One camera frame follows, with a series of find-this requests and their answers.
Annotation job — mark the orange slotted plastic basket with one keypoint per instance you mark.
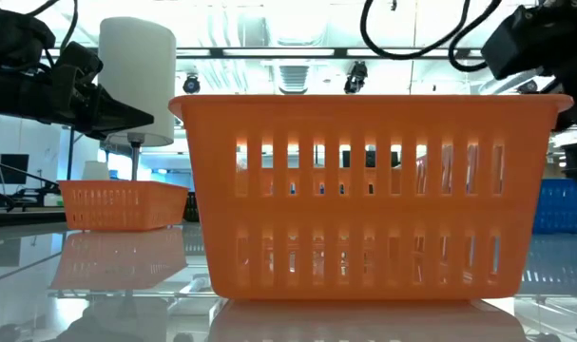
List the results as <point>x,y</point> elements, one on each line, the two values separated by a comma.
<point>364,209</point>
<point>126,209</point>

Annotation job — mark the black background monitor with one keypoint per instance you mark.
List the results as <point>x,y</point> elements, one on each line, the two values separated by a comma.
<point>371,159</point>

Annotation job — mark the ceiling air vent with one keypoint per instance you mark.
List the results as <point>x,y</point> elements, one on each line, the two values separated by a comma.
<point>294,78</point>

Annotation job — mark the dark background desk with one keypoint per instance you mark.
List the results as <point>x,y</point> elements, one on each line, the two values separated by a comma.
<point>22,217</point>

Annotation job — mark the small background lamp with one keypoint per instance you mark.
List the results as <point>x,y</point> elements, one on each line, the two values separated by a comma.
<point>95,171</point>

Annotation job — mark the black ceiling rail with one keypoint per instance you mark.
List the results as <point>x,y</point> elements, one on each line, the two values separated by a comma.
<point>278,52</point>

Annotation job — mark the black computer monitor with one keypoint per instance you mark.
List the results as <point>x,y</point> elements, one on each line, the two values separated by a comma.
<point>5,168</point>

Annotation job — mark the small black bin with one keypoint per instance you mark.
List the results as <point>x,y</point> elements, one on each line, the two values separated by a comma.
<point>191,206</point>

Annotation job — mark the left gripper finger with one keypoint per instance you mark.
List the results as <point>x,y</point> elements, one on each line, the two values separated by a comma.
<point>79,62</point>
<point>121,116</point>

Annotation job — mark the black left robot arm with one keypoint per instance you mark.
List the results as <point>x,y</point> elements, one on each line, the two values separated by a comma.
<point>12,33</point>

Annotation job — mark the white shade table lamp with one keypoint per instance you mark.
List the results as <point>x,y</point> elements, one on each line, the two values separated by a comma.
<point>136,76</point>

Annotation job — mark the blue slotted plastic basket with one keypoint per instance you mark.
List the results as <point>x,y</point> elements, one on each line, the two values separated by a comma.
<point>561,209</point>

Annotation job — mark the black metal frame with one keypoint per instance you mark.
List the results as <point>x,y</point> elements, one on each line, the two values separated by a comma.
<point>70,152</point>

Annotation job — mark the black ceiling track light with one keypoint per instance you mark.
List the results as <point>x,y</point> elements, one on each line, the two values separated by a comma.
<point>356,76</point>
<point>191,85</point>
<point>528,86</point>

